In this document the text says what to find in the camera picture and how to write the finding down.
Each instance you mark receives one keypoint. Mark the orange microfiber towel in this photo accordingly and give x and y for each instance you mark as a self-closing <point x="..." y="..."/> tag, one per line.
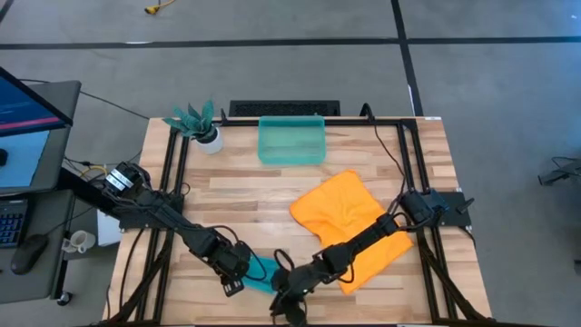
<point x="340" y="204"/>

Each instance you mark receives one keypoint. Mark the grey computer cart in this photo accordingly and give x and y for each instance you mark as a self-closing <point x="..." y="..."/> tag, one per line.
<point x="59" y="159"/>

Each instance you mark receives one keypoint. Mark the white mug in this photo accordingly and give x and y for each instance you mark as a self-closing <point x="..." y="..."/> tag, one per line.
<point x="84" y="240"/>

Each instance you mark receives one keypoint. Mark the black computer monitor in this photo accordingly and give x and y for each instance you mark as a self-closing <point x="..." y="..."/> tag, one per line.
<point x="22" y="109"/>

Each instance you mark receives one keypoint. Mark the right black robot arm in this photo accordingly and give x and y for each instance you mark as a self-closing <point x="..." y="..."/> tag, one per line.
<point x="361" y="240"/>

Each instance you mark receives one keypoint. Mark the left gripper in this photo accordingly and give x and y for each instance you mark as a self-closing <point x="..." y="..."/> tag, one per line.
<point x="232" y="261"/>

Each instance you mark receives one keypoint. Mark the black aluminium table frame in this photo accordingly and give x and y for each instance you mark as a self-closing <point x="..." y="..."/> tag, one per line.
<point x="349" y="122"/>

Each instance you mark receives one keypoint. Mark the white box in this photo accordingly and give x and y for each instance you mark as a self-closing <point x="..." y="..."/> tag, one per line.
<point x="106" y="231"/>

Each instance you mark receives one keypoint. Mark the black stand legs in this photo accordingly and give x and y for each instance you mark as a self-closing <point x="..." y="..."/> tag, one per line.
<point x="556" y="175"/>

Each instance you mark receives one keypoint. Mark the black computer mouse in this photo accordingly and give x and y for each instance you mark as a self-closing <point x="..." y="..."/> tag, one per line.
<point x="28" y="253"/>

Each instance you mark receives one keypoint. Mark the black caster wheel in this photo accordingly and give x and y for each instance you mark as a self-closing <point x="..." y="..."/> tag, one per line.
<point x="64" y="298"/>

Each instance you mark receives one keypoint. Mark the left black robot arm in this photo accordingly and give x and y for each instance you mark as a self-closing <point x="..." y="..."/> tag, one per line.
<point x="181" y="224"/>

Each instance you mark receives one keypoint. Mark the teal microfiber towel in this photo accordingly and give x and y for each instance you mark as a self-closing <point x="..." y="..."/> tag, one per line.
<point x="258" y="286"/>

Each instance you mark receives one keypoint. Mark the black floor vent grille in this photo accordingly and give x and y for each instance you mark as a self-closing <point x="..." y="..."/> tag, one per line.
<point x="281" y="109"/>

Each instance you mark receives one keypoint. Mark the black computer keyboard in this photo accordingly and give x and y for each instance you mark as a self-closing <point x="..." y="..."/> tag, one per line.
<point x="11" y="227"/>

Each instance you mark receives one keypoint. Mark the artificial plant in white pot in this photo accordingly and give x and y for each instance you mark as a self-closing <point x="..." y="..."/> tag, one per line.
<point x="211" y="144"/>

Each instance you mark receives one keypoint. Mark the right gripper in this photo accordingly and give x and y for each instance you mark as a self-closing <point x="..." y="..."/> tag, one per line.
<point x="303" y="281"/>

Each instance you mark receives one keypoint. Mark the teal translucent plastic basket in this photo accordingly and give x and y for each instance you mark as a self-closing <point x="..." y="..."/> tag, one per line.
<point x="290" y="150"/>

